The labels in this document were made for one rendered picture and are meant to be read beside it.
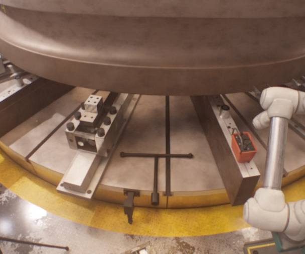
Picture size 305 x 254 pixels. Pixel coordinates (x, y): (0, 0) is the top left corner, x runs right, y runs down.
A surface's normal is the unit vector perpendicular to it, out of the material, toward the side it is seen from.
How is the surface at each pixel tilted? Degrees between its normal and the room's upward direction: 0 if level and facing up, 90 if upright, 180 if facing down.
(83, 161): 0
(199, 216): 0
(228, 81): 90
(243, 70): 90
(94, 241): 0
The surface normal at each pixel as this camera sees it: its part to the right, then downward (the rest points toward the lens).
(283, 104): -0.16, -0.11
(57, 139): 0.00, -0.73
